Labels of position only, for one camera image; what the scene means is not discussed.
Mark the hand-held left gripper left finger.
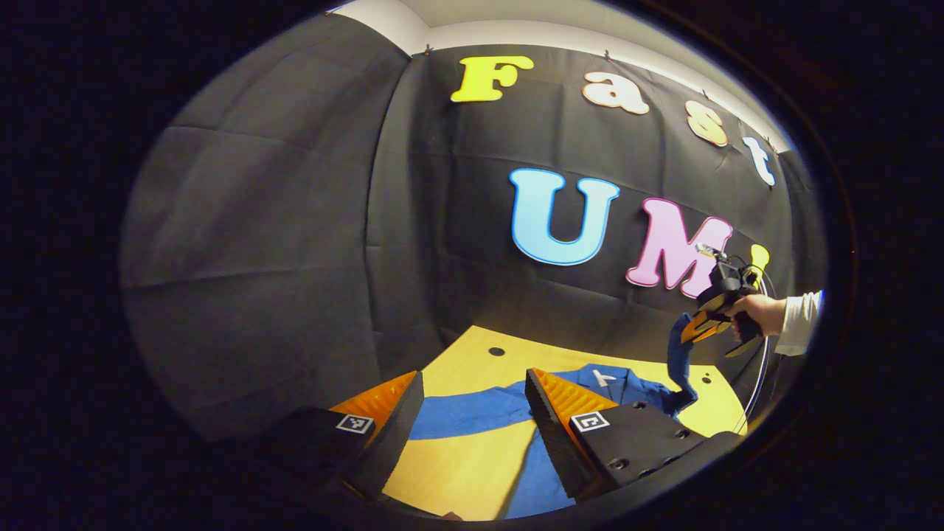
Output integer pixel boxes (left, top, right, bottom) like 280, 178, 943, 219
243, 370, 426, 502

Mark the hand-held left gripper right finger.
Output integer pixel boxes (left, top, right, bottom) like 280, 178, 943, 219
525, 367, 742, 502

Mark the blue shirt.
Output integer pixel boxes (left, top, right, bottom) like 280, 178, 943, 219
408, 312, 700, 521

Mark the black backdrop cloth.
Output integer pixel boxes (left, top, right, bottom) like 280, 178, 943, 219
120, 11, 827, 443

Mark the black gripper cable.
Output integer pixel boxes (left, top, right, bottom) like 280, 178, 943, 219
734, 265, 775, 436

